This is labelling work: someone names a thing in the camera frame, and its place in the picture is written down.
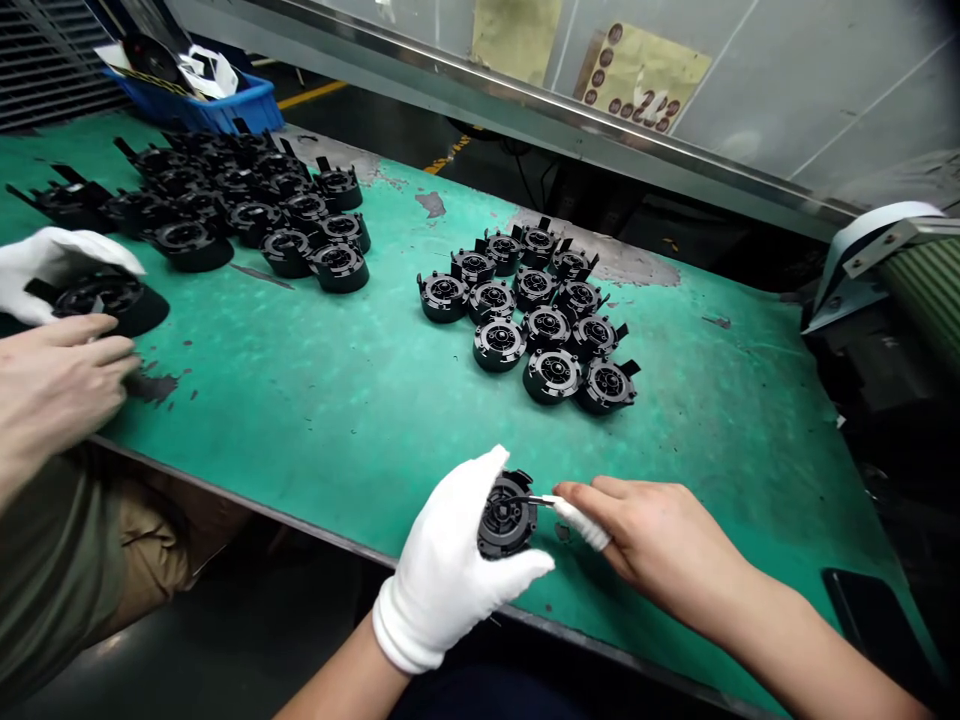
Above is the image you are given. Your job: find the person's left hand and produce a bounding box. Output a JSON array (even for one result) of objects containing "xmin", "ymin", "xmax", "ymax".
[{"xmin": 372, "ymin": 443, "xmax": 557, "ymax": 675}]

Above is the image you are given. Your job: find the person's right hand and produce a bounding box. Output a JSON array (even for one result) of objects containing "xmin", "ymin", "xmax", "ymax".
[{"xmin": 552, "ymin": 475, "xmax": 760, "ymax": 625}]

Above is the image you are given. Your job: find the person's right thumb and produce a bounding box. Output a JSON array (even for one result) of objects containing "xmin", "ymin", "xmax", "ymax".
[{"xmin": 552, "ymin": 494, "xmax": 613, "ymax": 554}]

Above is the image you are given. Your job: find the person's left index finger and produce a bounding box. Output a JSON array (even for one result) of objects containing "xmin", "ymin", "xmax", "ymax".
[{"xmin": 448, "ymin": 443, "xmax": 512, "ymax": 513}]

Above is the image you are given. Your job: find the person's right index finger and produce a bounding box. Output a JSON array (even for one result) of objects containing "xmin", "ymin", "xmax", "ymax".
[{"xmin": 554, "ymin": 475, "xmax": 680, "ymax": 505}]

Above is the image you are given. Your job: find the person's left thumb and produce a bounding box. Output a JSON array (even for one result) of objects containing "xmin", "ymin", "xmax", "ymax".
[{"xmin": 485, "ymin": 549, "xmax": 557, "ymax": 603}]

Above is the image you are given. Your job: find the black round plastic housing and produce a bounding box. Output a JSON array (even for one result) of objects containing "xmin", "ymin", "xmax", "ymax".
[{"xmin": 476, "ymin": 468, "xmax": 541, "ymax": 563}]

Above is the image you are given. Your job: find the cluster of black round parts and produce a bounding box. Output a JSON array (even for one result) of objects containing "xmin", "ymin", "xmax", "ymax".
[{"xmin": 416, "ymin": 215, "xmax": 643, "ymax": 418}]

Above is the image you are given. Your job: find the green table mat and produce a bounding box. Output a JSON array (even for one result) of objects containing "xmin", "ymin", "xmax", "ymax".
[{"xmin": 0, "ymin": 112, "xmax": 948, "ymax": 715}]

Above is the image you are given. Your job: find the black phone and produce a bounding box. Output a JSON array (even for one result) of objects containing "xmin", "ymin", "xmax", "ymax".
[{"xmin": 821, "ymin": 567, "xmax": 940, "ymax": 708}]

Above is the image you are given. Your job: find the machine with green roller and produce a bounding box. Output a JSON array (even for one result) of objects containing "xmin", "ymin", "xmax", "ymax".
[{"xmin": 800, "ymin": 200, "xmax": 960, "ymax": 451}]

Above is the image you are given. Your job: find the pile of black tabbed parts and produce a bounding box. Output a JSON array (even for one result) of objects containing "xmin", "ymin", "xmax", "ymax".
[{"xmin": 5, "ymin": 127, "xmax": 373, "ymax": 295}]

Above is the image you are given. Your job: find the black round part with tab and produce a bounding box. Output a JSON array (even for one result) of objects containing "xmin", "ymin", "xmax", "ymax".
[{"xmin": 24, "ymin": 268, "xmax": 172, "ymax": 340}]

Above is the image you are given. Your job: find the yellow sheet with brown stickers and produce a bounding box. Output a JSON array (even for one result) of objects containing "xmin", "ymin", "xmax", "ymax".
[{"xmin": 572, "ymin": 21, "xmax": 714, "ymax": 136}]

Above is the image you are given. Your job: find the metal framed window partition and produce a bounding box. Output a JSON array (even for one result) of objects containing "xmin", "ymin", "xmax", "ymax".
[{"xmin": 163, "ymin": 0, "xmax": 960, "ymax": 243}]

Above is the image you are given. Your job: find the plain yellow paper sheet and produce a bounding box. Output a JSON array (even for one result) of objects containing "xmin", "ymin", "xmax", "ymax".
[{"xmin": 470, "ymin": 0, "xmax": 565, "ymax": 88}]

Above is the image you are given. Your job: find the blue plastic bin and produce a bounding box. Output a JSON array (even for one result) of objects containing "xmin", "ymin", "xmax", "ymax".
[{"xmin": 101, "ymin": 69, "xmax": 287, "ymax": 137}]

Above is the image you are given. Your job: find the white plastic bag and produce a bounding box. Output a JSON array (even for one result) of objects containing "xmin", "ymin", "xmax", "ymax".
[{"xmin": 175, "ymin": 44, "xmax": 241, "ymax": 101}]

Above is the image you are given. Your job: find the grey metal grille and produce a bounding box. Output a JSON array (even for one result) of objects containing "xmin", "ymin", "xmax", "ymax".
[{"xmin": 0, "ymin": 0, "xmax": 130, "ymax": 135}]

